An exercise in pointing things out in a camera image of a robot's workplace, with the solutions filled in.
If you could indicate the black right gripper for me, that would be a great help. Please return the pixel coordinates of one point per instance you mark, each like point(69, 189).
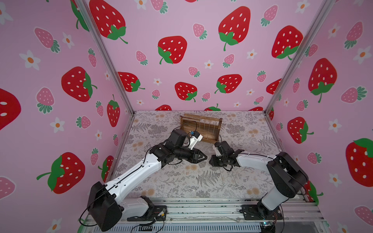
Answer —
point(219, 158)

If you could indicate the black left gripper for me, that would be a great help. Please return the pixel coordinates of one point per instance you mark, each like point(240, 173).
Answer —
point(194, 156)

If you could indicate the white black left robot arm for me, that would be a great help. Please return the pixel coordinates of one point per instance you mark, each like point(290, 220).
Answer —
point(107, 204)

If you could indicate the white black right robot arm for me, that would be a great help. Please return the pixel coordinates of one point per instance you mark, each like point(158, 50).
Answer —
point(288, 177)

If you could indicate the wooden jewelry display stand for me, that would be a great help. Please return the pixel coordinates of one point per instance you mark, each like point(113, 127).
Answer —
point(208, 127)

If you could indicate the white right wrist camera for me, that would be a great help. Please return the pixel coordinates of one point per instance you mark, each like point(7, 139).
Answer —
point(217, 152)

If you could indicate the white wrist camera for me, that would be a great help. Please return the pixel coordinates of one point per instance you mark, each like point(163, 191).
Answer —
point(217, 152)
point(194, 139)

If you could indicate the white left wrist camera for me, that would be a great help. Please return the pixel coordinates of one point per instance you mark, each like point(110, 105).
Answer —
point(194, 139)

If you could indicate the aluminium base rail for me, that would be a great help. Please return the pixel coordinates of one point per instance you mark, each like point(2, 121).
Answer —
point(292, 216)

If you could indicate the aluminium corner post right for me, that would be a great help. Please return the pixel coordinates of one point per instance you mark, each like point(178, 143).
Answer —
point(315, 26)

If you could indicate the aluminium corner post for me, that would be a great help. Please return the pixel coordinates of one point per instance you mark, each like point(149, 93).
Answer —
point(315, 26)
point(87, 16)

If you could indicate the aluminium corner post left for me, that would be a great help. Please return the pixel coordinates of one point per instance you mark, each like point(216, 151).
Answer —
point(87, 16)

